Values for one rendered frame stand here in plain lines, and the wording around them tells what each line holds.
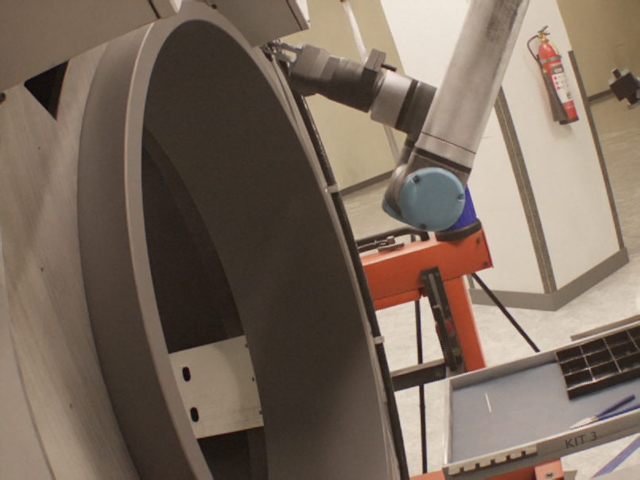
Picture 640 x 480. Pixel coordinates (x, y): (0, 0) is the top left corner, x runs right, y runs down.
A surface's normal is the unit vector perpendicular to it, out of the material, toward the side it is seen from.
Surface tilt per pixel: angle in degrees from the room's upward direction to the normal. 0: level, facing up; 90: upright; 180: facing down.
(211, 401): 63
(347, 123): 90
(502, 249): 90
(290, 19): 138
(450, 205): 94
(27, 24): 125
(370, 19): 90
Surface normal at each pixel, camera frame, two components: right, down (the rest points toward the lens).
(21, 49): 0.07, 0.72
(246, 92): 0.15, 0.86
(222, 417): -0.28, -0.22
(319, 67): 0.14, -0.33
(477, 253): -0.14, 0.22
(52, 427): 0.94, -0.27
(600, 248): 0.50, 0.00
